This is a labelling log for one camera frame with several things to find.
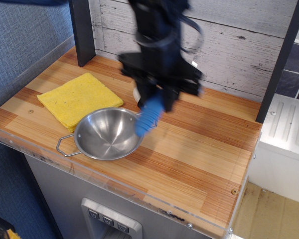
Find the yellow folded cloth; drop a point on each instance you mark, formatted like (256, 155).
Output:
(77, 98)

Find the white toy sink unit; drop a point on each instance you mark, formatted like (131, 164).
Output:
(275, 165)

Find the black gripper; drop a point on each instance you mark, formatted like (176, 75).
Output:
(161, 64)

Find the stainless steel bowl with handles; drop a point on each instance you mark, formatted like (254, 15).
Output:
(106, 134)

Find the blue handled metal fork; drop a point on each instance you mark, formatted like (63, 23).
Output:
(151, 112)

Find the white rice ball toy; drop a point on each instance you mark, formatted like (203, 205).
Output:
(137, 97)

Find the black shelf post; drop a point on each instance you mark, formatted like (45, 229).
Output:
(280, 64)
(82, 30)

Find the grey toy fridge front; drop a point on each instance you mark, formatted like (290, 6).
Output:
(121, 203)

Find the black left shelf post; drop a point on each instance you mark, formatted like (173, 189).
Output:
(82, 30)

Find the yellow object bottom left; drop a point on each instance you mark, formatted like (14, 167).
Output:
(12, 235)

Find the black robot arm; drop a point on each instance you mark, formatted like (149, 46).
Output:
(160, 21)

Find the clear acrylic table edge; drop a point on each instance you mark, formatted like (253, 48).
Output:
(193, 178)

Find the black right shelf post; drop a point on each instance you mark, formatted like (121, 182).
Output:
(280, 64)

